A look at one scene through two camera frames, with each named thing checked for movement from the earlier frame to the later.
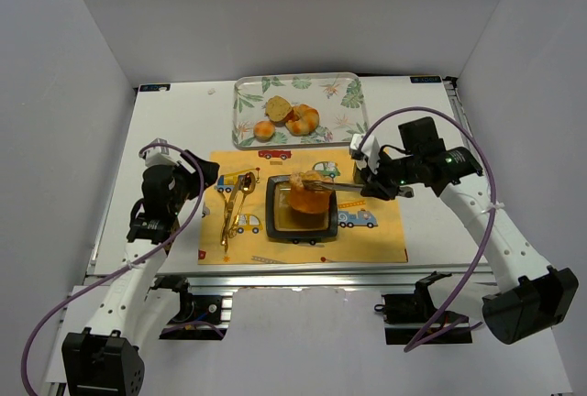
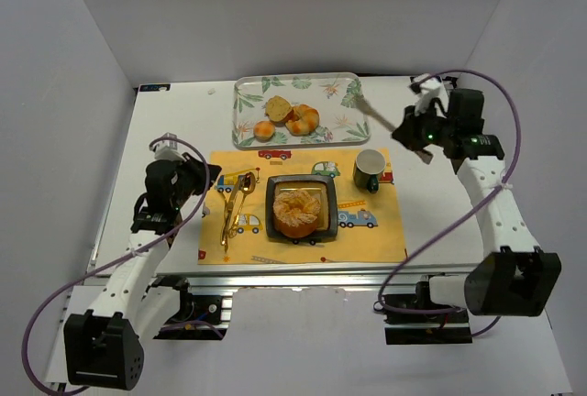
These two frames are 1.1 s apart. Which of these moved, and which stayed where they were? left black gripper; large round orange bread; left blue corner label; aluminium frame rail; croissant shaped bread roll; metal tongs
Moved: metal tongs; large round orange bread
Stayed: left blue corner label; aluminium frame rail; croissant shaped bread roll; left black gripper
